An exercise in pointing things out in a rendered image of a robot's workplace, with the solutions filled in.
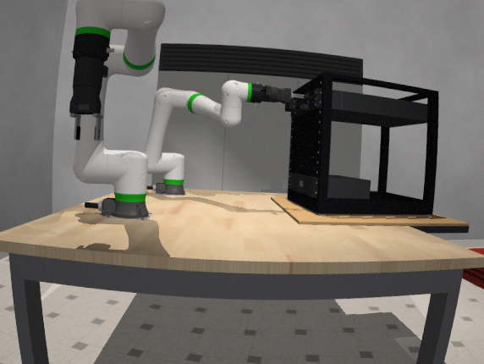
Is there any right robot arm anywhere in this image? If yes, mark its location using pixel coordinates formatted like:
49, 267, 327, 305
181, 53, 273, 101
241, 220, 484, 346
73, 0, 166, 218

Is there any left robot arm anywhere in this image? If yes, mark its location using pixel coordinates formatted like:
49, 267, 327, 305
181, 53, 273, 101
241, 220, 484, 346
143, 80, 252, 195

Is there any flat tan wooden board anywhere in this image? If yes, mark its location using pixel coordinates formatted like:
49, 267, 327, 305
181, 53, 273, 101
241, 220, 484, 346
271, 197, 470, 226

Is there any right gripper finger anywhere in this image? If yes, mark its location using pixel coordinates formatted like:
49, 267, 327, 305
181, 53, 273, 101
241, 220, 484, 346
93, 113, 103, 141
70, 113, 81, 140

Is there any black server rack frame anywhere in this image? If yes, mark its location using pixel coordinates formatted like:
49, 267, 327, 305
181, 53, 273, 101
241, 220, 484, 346
287, 72, 438, 216

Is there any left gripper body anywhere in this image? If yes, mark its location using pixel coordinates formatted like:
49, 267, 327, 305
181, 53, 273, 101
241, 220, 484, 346
250, 82, 291, 106

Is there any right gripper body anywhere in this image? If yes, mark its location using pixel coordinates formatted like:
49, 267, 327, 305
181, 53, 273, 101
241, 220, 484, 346
69, 33, 114, 114

